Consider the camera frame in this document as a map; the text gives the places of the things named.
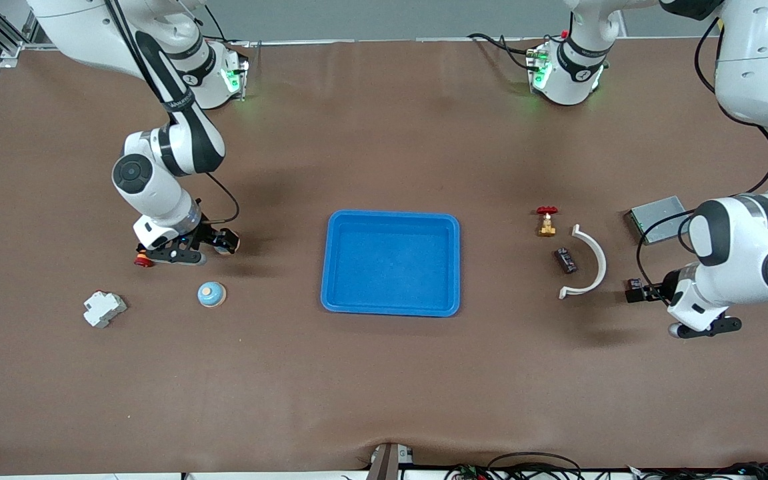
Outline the blue plastic tray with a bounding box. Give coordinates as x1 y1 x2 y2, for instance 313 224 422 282
321 210 461 318

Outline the white curved plastic clamp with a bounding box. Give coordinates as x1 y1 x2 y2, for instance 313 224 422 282
559 224 607 300

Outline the grey metal box module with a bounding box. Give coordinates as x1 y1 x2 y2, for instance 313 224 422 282
625 195 691 245

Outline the white circuit breaker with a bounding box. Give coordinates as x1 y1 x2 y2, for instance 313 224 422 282
83 291 129 329

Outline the brown table mat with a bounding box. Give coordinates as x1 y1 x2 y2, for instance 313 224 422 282
0 38 768 475

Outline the brass valve red handle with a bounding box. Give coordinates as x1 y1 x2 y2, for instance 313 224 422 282
535 206 559 238

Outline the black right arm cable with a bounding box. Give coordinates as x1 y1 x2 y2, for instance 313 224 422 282
105 0 241 227

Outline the black cable loop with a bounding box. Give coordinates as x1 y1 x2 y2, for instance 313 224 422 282
486 452 585 480

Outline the black cable bundle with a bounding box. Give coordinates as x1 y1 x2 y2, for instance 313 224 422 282
631 461 768 480

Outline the grey brown camera post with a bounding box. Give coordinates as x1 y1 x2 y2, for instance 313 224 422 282
365 443 401 480

